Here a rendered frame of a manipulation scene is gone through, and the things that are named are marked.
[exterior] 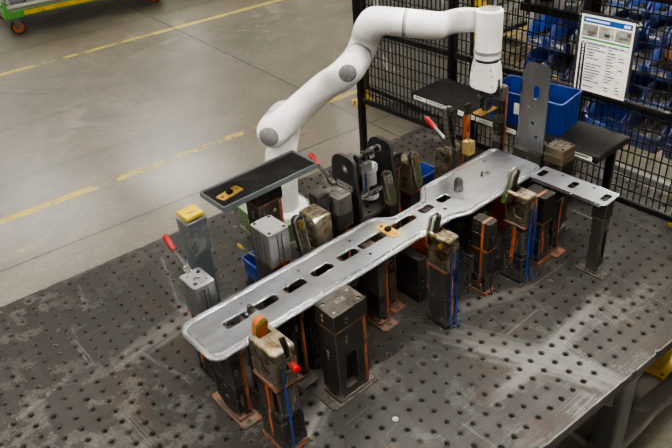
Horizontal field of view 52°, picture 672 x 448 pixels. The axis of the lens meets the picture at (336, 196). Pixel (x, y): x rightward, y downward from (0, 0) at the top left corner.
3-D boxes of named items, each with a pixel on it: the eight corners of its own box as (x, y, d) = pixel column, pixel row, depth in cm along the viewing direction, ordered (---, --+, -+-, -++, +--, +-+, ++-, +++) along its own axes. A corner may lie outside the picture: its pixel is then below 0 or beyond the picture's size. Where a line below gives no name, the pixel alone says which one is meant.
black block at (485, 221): (487, 302, 230) (491, 230, 214) (462, 288, 237) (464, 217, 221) (501, 291, 234) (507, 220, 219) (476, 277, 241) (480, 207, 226)
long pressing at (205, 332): (220, 372, 171) (219, 367, 170) (174, 328, 186) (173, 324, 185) (544, 168, 245) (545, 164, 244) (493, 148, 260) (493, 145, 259)
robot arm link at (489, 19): (475, 43, 222) (473, 53, 215) (477, 2, 215) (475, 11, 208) (502, 44, 220) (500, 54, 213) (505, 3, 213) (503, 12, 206)
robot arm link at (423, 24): (409, 24, 231) (501, 33, 225) (401, 41, 218) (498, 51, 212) (411, -2, 226) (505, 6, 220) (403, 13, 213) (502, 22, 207)
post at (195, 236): (210, 338, 223) (186, 226, 200) (198, 327, 228) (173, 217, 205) (230, 327, 227) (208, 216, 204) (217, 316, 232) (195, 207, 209)
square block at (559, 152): (553, 236, 258) (564, 152, 239) (535, 228, 263) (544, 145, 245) (565, 227, 262) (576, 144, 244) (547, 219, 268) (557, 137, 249)
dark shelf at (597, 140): (596, 165, 242) (597, 157, 240) (410, 98, 302) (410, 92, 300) (629, 143, 254) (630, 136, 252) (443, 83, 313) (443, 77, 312)
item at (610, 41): (625, 104, 249) (639, 21, 232) (570, 89, 263) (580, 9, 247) (628, 103, 250) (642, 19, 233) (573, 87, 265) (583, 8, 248)
